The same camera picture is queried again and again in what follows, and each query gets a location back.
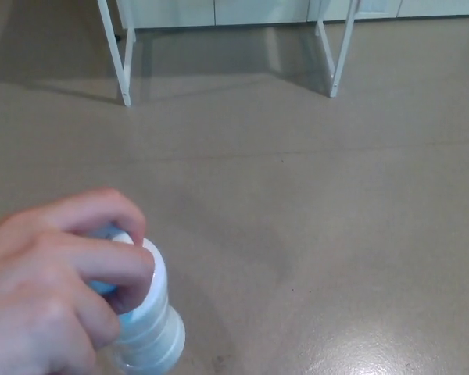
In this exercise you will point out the person's bare hand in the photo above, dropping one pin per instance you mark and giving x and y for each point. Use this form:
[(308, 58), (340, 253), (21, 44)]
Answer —
[(35, 281)]

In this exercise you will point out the clear plastic water bottle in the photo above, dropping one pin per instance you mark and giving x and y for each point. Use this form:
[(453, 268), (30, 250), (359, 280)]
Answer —
[(156, 312)]

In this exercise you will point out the white low cabinet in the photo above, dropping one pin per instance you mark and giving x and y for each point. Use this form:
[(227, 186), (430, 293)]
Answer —
[(258, 9)]

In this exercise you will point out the white metal table leg frame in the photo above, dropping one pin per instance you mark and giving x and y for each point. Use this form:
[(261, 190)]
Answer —
[(338, 51), (122, 51)]

